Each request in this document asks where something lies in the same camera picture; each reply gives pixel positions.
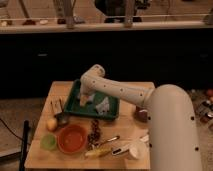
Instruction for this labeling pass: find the grey-blue sponge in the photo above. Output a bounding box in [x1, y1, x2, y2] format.
[77, 94, 95, 103]

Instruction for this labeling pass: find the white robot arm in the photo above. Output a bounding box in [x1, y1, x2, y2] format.
[80, 64, 203, 171]

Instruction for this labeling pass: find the small metal cup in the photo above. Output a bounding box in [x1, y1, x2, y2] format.
[56, 113, 69, 126]

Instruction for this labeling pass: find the small green plastic cup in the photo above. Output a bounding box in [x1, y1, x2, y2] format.
[40, 134, 57, 150]

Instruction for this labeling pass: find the white plastic cup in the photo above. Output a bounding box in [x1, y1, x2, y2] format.
[129, 140, 147, 160]

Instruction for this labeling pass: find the green plastic tray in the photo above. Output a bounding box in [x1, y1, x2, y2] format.
[64, 79, 120, 121]

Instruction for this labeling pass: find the crumpled grey cloth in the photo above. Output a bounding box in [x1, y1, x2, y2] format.
[95, 97, 110, 115]

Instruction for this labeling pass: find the small wooden block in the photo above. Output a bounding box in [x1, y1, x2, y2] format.
[50, 99, 63, 115]

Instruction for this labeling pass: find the yellow lemon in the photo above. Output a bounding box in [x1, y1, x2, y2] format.
[46, 118, 57, 131]

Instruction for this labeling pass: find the orange plastic bowl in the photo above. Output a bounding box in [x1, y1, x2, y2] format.
[57, 124, 87, 154]

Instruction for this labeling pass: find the bunch of dark grapes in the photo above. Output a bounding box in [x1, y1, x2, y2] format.
[87, 119, 101, 145]

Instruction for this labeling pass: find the dark maroon bowl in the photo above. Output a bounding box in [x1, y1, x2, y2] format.
[134, 107, 148, 123]

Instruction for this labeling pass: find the white and black garlic press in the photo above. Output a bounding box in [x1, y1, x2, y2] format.
[110, 133, 150, 157]

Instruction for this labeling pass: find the yellow-handled utensil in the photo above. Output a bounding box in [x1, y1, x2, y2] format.
[85, 148, 111, 158]

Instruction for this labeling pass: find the black chair frame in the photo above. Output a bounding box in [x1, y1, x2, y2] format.
[0, 120, 30, 171]

